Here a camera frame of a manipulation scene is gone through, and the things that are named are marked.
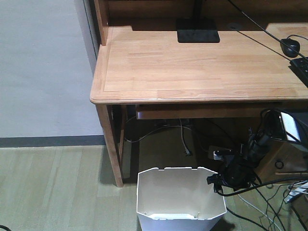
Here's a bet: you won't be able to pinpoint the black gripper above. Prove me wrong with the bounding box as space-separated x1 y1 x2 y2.
206 166 257 193

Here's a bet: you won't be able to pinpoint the white plastic trash bin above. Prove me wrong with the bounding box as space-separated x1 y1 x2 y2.
136 167 227 231

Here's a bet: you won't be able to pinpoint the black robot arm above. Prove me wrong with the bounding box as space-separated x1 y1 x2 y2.
207 108 308 195

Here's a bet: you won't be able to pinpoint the wooden drawer cabinet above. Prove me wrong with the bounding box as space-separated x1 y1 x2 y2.
255 141 308 182

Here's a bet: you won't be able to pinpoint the black keyboard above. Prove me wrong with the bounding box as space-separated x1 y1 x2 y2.
289 58 308 87

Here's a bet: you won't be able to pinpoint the black computer mouse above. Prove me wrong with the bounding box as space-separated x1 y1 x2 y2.
280 38 300 58

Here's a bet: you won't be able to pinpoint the light wooden desk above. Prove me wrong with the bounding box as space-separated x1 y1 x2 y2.
90 0 308 187

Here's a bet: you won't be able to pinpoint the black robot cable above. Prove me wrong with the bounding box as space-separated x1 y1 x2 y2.
215 177 308 197

